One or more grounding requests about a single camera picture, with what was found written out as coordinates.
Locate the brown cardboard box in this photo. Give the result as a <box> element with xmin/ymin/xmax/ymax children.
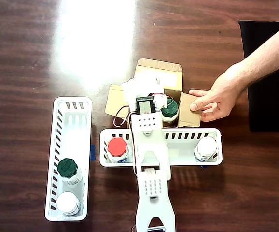
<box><xmin>105</xmin><ymin>58</ymin><xmax>202</xmax><ymax>129</ymax></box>

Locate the person's bare forearm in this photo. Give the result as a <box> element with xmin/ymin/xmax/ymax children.
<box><xmin>228</xmin><ymin>17</ymin><xmax>279</xmax><ymax>90</ymax></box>

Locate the white plastic basket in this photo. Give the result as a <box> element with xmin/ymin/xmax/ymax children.
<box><xmin>98</xmin><ymin>128</ymin><xmax>224</xmax><ymax>168</ymax></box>
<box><xmin>44</xmin><ymin>96</ymin><xmax>93</xmax><ymax>222</ymax></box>

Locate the red-capped bottle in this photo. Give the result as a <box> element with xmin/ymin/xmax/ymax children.
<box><xmin>107</xmin><ymin>137</ymin><xmax>130</xmax><ymax>164</ymax></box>

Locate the white-capped bottle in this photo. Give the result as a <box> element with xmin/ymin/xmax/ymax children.
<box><xmin>194</xmin><ymin>136</ymin><xmax>218</xmax><ymax>162</ymax></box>
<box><xmin>56</xmin><ymin>191</ymin><xmax>82</xmax><ymax>217</ymax></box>

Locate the person's bare hand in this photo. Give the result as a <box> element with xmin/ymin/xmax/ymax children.
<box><xmin>188</xmin><ymin>66</ymin><xmax>248</xmax><ymax>123</ymax></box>

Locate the black cloth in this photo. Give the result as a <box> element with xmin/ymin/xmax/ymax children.
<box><xmin>238</xmin><ymin>20</ymin><xmax>279</xmax><ymax>133</ymax></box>

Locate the red and white servo cable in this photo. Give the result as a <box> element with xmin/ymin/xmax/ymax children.
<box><xmin>113</xmin><ymin>106</ymin><xmax>131</xmax><ymax>128</ymax></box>

